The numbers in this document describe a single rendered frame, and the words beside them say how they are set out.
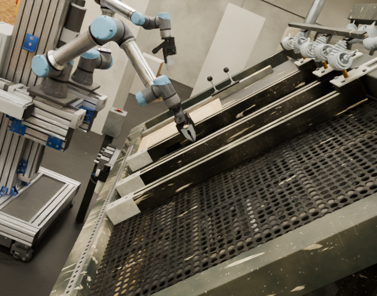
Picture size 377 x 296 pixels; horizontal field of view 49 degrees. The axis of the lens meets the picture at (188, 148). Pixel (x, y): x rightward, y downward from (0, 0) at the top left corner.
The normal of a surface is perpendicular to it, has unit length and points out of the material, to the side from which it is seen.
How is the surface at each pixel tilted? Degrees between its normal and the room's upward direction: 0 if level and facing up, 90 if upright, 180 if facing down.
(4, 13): 90
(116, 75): 90
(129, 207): 90
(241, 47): 90
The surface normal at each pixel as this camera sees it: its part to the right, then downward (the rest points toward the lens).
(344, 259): 0.00, 0.32
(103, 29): -0.21, 0.12
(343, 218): -0.47, -0.84
